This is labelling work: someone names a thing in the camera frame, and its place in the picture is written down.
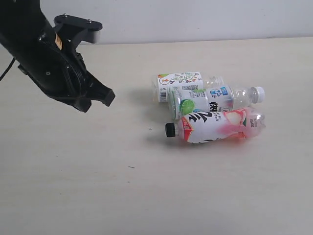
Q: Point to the clear bottle green lime label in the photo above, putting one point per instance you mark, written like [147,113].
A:
[218,99]

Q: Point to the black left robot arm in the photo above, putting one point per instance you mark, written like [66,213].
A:
[21,18]

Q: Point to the square bottle floral white label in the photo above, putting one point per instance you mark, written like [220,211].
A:
[164,83]

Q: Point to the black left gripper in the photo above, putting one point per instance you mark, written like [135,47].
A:
[52,62]

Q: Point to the pink peach bottle black cap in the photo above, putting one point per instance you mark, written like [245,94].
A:
[201,127]

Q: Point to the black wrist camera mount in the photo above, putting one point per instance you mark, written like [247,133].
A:
[77,30]

